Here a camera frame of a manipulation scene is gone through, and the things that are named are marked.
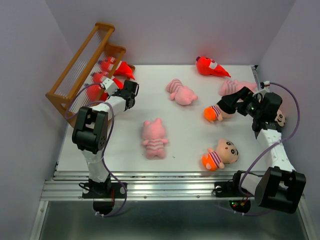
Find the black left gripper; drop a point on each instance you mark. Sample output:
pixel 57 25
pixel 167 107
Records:
pixel 118 91

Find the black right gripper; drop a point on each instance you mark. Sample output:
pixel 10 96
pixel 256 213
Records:
pixel 245 94

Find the red shark plush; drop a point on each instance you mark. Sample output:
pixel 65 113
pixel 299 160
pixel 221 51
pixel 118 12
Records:
pixel 99 77
pixel 208 67
pixel 121 69
pixel 92 93

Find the pink striped pig plush front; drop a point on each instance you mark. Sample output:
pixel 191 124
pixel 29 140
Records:
pixel 154 140

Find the pink striped pig plush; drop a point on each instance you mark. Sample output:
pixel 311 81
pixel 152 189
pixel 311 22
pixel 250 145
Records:
pixel 230 87
pixel 154 140
pixel 180 93

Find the pink striped pig plush back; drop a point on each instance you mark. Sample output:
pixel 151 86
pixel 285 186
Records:
pixel 180 93

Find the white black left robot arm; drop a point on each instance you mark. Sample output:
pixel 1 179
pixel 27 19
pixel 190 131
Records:
pixel 92 132

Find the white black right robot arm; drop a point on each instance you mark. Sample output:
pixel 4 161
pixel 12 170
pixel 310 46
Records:
pixel 271 179

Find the wooden tiered shelf rack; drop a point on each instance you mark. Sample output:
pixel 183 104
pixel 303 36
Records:
pixel 68 94

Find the pink striped pig plush right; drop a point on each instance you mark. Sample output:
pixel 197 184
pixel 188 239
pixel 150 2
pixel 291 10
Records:
pixel 230 87

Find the boy doll orange pants middle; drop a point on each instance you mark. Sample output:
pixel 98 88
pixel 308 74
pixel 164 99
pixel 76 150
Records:
pixel 215 113

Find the boy doll orange pants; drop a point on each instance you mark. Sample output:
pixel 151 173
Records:
pixel 280 118
pixel 225 153
pixel 215 113

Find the boy doll orange pants right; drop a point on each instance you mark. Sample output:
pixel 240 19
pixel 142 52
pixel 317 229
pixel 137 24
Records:
pixel 280 118

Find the boy doll orange pants front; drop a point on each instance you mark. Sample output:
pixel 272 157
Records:
pixel 225 153

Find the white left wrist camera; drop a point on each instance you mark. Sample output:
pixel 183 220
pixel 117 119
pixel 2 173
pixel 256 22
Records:
pixel 109 86

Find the aluminium front mounting rail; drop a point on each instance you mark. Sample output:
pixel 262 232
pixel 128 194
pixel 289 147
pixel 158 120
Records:
pixel 140 186

